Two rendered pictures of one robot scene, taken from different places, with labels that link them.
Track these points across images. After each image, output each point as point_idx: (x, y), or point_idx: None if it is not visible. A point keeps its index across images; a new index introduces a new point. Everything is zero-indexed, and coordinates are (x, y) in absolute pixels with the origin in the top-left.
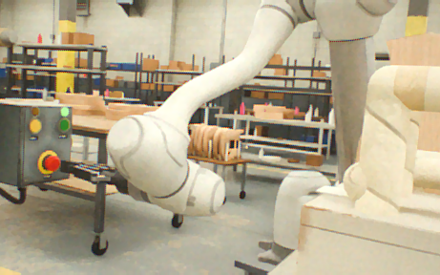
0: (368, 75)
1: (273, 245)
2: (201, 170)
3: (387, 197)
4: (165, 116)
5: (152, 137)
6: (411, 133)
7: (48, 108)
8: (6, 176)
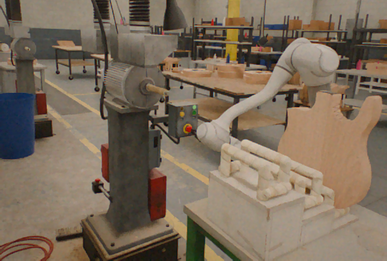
0: None
1: None
2: (237, 142)
3: (223, 173)
4: (218, 123)
5: (210, 132)
6: None
7: (187, 106)
8: (172, 133)
